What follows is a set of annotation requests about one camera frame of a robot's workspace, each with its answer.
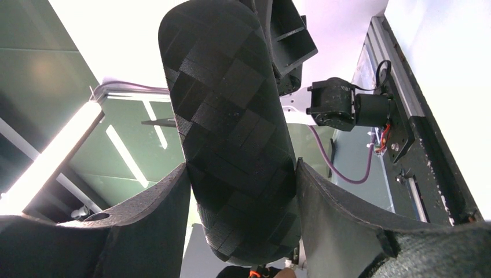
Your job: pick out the black glasses case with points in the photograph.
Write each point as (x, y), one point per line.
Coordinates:
(234, 137)

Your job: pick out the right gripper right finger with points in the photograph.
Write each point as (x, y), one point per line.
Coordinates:
(345, 236)

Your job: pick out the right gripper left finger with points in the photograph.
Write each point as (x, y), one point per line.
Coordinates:
(143, 236)

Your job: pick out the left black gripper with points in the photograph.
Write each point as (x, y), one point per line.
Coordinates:
(288, 39)

